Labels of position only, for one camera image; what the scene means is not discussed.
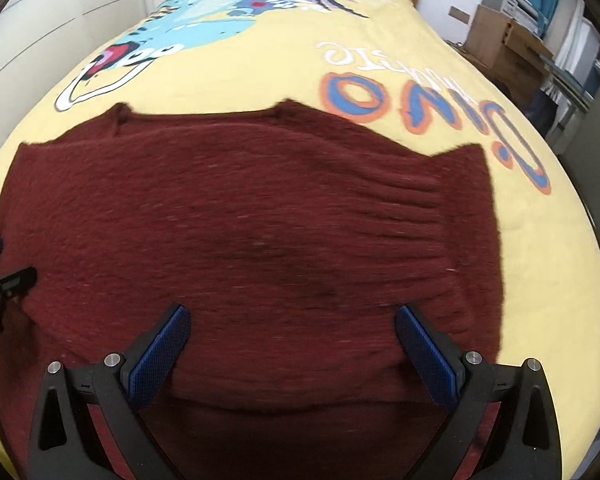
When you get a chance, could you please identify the dark red knit sweater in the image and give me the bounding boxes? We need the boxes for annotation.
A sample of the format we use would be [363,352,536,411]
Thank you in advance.
[0,100,506,480]

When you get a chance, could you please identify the black bag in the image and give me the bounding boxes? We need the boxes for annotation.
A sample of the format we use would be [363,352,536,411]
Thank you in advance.
[527,92,556,133]

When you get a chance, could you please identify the yellow dinosaur print blanket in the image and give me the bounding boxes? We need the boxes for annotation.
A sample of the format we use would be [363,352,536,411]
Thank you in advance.
[0,0,600,480]

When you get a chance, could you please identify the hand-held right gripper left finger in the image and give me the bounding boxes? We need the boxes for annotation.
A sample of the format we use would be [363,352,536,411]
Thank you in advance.
[27,302,192,480]

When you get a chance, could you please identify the white wardrobe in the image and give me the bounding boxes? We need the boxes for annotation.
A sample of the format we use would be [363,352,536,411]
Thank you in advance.
[0,0,173,126]

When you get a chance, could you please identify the white printer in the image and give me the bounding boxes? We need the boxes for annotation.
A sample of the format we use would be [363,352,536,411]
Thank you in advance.
[482,0,548,36]

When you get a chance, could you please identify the wooden drawer cabinet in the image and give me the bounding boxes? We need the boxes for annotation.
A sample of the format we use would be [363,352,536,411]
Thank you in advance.
[466,5,556,93]

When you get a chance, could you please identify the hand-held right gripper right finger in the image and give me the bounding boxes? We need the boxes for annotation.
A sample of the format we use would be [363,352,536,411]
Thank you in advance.
[396,305,563,480]

